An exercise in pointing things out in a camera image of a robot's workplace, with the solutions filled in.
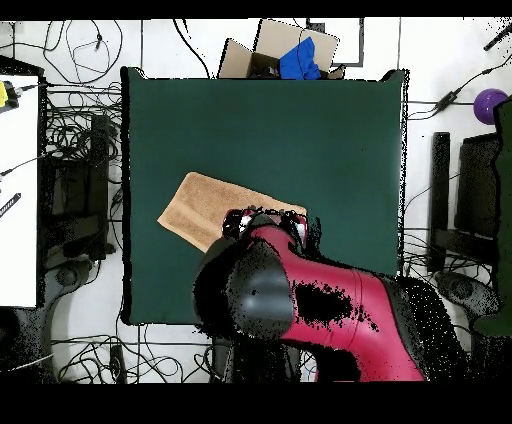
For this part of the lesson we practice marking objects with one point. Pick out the orange terry towel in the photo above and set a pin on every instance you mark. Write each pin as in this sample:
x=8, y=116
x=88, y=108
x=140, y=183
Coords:
x=200, y=204

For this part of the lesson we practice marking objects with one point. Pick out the dark green table cloth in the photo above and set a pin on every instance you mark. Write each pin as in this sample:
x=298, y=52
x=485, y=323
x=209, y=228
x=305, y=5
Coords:
x=260, y=120

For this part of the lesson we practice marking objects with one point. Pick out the blue cloth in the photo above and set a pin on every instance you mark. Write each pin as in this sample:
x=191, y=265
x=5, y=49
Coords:
x=298, y=62

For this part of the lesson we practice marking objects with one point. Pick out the brown cardboard box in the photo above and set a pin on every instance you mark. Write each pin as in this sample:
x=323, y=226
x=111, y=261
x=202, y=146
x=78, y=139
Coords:
x=276, y=40

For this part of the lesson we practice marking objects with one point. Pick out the black power adapter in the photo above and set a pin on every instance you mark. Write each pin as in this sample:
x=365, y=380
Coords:
x=446, y=102

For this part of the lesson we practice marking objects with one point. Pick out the dark green draped cloth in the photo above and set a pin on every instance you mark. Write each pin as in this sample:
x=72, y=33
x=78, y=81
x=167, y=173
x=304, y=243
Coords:
x=504, y=200

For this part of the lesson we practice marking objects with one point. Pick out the black equipment stand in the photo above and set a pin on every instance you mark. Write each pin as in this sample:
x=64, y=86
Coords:
x=98, y=180

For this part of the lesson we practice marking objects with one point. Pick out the purple ball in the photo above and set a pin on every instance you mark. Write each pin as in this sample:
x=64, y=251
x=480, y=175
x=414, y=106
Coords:
x=486, y=106

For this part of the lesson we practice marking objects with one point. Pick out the black power strip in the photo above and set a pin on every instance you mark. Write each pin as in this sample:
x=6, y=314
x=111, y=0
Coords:
x=118, y=364

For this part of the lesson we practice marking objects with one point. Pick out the black rod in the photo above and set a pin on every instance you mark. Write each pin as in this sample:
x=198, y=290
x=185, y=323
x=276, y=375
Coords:
x=498, y=38

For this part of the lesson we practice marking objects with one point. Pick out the white table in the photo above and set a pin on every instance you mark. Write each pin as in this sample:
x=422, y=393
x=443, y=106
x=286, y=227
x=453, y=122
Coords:
x=18, y=200

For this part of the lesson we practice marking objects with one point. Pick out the black bar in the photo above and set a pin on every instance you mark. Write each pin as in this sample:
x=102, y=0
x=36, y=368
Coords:
x=10, y=204

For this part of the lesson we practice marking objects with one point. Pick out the yellow black tool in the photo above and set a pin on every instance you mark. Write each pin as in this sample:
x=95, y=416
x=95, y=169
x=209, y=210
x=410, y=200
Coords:
x=6, y=96

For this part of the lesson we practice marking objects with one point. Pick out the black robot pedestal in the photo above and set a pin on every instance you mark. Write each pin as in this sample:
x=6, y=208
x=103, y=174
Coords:
x=256, y=360

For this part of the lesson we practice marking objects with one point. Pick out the black upright post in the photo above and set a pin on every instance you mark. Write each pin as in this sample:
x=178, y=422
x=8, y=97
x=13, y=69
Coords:
x=439, y=180

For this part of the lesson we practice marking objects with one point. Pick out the black floor frame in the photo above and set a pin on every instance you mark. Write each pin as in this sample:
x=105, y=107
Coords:
x=362, y=44

